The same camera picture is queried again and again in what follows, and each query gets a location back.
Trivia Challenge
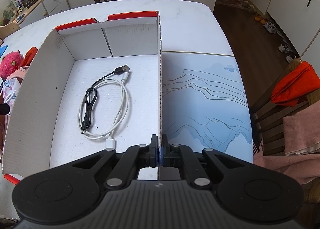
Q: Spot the red garment on chair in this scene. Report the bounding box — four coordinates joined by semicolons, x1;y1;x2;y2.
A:
271;61;320;107

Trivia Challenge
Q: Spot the white usb cable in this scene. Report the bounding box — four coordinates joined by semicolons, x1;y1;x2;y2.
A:
78;70;132;152

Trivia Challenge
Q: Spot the printed face mask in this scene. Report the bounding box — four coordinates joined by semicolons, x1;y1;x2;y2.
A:
1;78;23;114

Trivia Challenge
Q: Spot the blue rubber glove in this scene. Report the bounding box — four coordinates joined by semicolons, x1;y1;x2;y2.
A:
0;45;8;57

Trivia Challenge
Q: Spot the small wooden child chair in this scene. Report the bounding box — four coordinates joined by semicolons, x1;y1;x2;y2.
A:
0;21;20;40

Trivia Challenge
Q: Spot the white wall cabinet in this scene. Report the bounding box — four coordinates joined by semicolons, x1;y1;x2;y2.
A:
250;0;319;57

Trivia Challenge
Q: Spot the red white shoe box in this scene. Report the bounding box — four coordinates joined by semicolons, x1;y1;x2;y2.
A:
2;11;162;184

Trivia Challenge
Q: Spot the black usb cable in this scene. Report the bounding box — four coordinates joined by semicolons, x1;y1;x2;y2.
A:
80;63;131;135

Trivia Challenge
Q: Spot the pink plush ball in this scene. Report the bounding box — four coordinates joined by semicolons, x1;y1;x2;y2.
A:
0;51;23;80

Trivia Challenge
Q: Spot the white sideboard cabinet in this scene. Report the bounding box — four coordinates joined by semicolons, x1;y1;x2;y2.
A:
16;0;71;28

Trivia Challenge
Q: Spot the pink towel on chair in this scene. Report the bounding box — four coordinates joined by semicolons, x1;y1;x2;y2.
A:
253;102;319;185

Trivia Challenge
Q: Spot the pink fleece cloth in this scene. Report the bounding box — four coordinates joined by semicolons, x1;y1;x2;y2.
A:
1;67;28;150

